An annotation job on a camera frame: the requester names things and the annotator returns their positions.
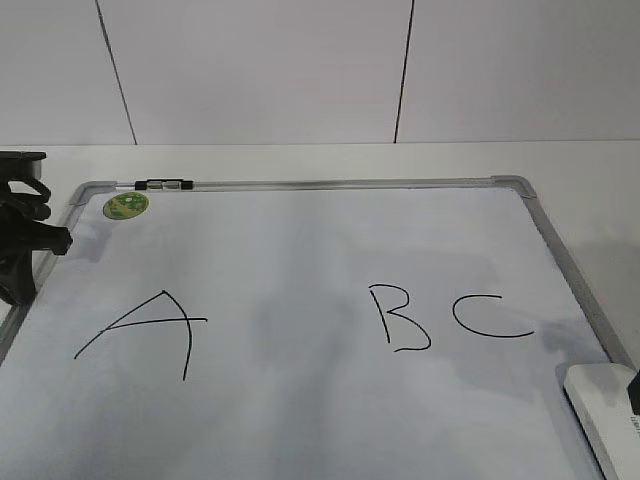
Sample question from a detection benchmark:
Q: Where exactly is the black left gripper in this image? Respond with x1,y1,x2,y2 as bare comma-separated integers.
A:
1,178,73,306

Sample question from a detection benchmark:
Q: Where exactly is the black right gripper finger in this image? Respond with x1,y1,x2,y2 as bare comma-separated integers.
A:
627,371,640,413

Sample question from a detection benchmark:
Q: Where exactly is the white board eraser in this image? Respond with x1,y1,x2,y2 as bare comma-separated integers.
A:
563,363,639,480

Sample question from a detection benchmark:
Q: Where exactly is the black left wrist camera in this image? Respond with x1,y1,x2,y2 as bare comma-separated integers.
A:
0,151,47,183

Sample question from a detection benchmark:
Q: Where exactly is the white board with aluminium frame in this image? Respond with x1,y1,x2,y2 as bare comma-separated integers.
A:
1,176,629,479

